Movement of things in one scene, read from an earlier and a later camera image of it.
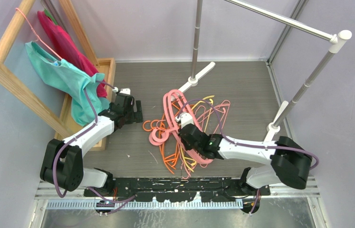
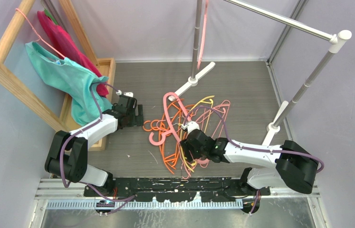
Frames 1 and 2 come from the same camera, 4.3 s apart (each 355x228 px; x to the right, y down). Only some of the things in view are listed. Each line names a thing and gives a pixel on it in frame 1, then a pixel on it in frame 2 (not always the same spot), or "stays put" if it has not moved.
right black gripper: x=185 y=144 stays put
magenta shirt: x=62 y=40 stays put
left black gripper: x=136 y=117 stays put
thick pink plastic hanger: x=159 y=137 to x=203 y=34
